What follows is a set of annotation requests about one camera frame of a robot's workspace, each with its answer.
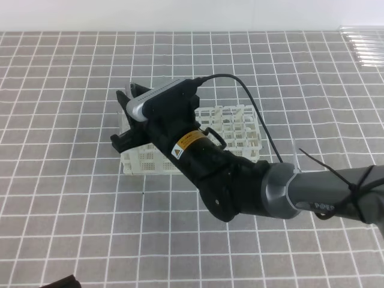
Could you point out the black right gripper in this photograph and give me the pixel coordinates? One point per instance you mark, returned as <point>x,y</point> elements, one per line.
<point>197,153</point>

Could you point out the clear glass test tube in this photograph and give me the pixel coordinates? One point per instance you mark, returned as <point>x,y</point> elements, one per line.
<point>128,91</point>

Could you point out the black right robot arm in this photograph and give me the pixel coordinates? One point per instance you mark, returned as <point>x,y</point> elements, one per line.
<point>230,185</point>

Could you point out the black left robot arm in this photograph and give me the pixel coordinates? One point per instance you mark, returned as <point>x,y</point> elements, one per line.
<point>67,282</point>

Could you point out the white plastic test tube rack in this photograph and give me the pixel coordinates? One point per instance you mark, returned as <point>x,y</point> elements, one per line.
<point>237,125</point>

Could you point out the grey grid tablecloth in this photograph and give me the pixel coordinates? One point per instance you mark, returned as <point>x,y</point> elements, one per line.
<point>68,208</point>

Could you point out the clear tubes tray at corner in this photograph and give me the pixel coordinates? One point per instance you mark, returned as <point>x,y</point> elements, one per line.
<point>366,43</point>

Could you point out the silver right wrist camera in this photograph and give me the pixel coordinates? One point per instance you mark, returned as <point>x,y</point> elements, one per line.
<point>163,99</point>

